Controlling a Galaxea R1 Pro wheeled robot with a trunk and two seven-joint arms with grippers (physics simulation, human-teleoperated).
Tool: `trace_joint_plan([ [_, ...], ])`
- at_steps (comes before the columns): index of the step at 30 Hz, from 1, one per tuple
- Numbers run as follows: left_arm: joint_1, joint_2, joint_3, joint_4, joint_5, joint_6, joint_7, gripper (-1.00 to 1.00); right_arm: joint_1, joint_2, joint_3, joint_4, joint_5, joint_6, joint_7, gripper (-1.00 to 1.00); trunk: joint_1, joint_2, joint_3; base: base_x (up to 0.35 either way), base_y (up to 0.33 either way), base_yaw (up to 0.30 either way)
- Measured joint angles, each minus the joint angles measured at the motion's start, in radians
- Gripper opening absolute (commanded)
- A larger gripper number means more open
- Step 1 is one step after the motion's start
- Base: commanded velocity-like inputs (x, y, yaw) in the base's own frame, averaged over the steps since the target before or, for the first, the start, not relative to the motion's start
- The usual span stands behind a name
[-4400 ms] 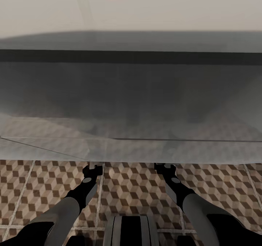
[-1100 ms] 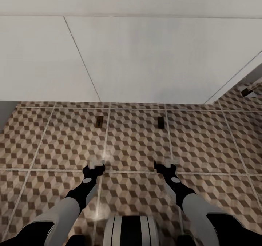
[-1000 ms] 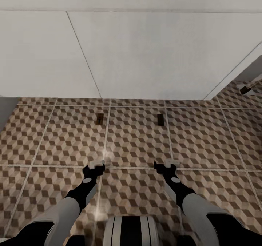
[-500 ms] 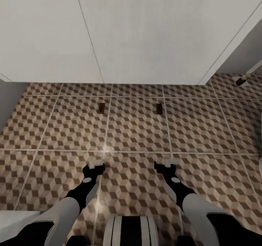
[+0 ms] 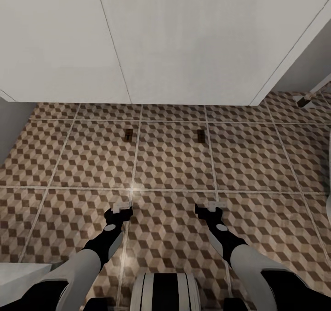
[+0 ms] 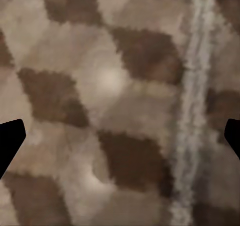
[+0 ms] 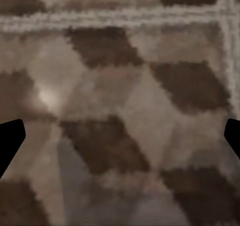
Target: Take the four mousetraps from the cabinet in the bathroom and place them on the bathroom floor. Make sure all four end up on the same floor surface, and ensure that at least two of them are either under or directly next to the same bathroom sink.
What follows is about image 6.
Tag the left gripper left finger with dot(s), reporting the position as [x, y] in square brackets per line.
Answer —
[12, 135]

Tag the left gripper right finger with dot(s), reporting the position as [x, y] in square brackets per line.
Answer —
[232, 135]

